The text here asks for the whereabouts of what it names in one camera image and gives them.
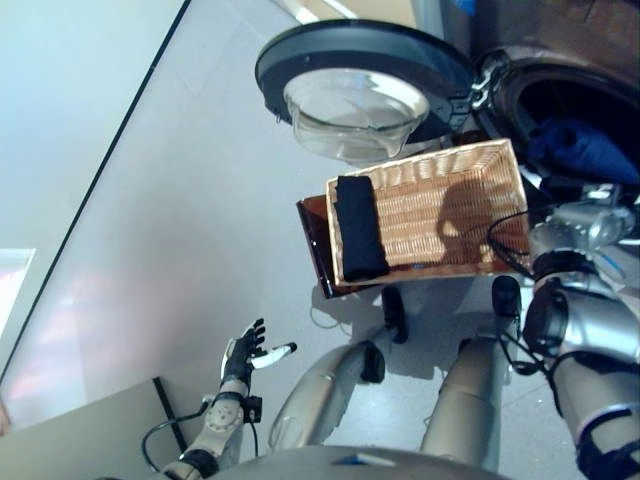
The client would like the dark front-load washing machine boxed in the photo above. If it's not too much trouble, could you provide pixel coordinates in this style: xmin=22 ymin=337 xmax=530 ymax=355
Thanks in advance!
xmin=467 ymin=0 xmax=640 ymax=291

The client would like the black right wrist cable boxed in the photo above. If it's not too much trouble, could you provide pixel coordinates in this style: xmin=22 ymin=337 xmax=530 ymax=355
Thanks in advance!
xmin=487 ymin=209 xmax=566 ymax=416

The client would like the round glass washing machine door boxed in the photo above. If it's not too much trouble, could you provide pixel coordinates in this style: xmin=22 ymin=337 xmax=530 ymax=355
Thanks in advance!
xmin=253 ymin=18 xmax=474 ymax=164

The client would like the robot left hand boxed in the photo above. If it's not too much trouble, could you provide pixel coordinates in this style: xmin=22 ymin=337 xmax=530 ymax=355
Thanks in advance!
xmin=219 ymin=318 xmax=299 ymax=384

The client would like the black baseboard strip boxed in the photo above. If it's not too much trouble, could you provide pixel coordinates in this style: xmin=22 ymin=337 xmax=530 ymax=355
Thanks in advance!
xmin=0 ymin=0 xmax=194 ymax=386

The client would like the black cloth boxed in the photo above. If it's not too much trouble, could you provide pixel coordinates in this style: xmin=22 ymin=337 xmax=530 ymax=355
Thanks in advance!
xmin=333 ymin=174 xmax=391 ymax=281

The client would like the silver right robot leg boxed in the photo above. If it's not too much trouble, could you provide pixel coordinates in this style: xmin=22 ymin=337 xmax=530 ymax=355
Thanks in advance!
xmin=419 ymin=274 xmax=521 ymax=469

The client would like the grey panel with black edge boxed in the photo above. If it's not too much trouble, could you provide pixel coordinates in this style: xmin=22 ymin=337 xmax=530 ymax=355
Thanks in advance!
xmin=0 ymin=377 xmax=186 ymax=480

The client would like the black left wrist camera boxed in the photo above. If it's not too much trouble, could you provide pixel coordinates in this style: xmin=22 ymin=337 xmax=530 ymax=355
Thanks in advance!
xmin=243 ymin=394 xmax=265 ymax=424

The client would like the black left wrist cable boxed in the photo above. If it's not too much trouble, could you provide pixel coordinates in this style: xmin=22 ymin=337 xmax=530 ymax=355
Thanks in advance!
xmin=141 ymin=399 xmax=261 ymax=474

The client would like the dark brown wooden stool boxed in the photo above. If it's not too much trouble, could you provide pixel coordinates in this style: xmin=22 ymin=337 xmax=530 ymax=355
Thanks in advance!
xmin=295 ymin=128 xmax=494 ymax=300

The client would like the tan wicker laundry basket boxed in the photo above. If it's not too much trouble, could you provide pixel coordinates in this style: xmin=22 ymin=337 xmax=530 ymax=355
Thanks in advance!
xmin=325 ymin=138 xmax=532 ymax=289

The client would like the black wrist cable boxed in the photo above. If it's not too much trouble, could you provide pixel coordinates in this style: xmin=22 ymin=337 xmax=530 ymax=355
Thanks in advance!
xmin=487 ymin=209 xmax=566 ymax=416
xmin=141 ymin=399 xmax=261 ymax=474

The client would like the blue cloth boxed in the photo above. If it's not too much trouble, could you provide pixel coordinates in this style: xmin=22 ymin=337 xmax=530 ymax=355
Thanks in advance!
xmin=527 ymin=119 xmax=640 ymax=186

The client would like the grey robot torso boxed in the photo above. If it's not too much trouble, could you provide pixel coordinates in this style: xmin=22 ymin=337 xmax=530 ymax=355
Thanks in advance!
xmin=214 ymin=442 xmax=506 ymax=480

